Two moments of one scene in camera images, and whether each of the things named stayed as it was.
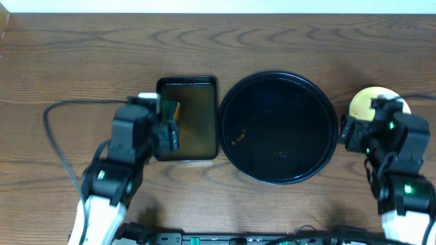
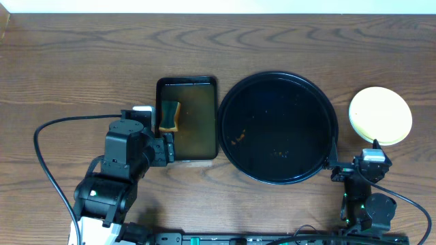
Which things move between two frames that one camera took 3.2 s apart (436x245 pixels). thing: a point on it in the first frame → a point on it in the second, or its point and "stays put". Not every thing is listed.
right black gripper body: [352, 135] → [345, 163]
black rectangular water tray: [198, 120] stays put
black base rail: [263, 238] stays put
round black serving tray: [278, 127] stays put
